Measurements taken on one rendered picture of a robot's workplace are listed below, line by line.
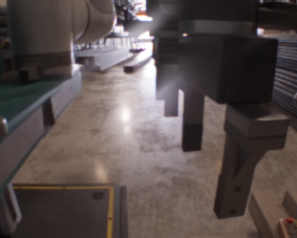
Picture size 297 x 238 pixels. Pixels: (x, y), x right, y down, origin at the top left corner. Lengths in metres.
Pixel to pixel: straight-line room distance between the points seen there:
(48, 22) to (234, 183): 0.48
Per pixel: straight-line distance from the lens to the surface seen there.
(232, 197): 0.21
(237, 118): 0.16
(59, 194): 0.83
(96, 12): 0.70
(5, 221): 0.70
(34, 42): 0.55
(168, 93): 0.44
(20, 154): 0.30
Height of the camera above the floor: 0.80
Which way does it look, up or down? 19 degrees down
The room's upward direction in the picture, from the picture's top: straight up
